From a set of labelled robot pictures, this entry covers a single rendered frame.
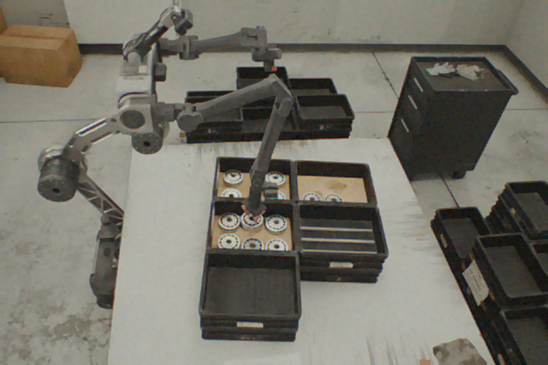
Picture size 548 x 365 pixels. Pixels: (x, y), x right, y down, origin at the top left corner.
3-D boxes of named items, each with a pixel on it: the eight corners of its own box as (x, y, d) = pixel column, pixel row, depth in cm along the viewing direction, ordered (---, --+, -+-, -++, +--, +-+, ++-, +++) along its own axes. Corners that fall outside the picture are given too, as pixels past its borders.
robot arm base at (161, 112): (154, 118, 181) (151, 93, 173) (175, 118, 182) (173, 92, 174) (153, 132, 175) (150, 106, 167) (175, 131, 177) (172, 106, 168)
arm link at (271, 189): (251, 169, 201) (253, 179, 194) (276, 168, 202) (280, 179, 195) (249, 191, 207) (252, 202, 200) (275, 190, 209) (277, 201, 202)
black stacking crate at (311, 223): (296, 268, 205) (299, 254, 197) (294, 218, 226) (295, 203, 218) (383, 272, 207) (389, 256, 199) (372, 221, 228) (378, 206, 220)
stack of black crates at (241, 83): (238, 134, 374) (239, 87, 342) (235, 112, 394) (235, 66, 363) (286, 133, 379) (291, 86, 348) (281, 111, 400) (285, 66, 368)
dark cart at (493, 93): (399, 185, 365) (434, 90, 302) (382, 148, 397) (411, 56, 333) (467, 182, 374) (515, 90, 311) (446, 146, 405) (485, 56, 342)
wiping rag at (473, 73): (460, 80, 320) (461, 77, 317) (448, 64, 335) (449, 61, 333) (497, 80, 324) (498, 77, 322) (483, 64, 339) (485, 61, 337)
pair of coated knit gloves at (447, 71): (429, 77, 320) (431, 74, 318) (419, 63, 333) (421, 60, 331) (461, 77, 323) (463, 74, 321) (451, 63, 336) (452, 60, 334)
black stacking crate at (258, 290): (199, 328, 182) (198, 314, 174) (206, 266, 203) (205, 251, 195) (298, 331, 184) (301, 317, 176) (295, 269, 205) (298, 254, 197)
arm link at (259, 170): (276, 86, 181) (282, 98, 172) (290, 90, 183) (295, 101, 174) (247, 175, 203) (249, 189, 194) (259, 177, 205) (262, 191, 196)
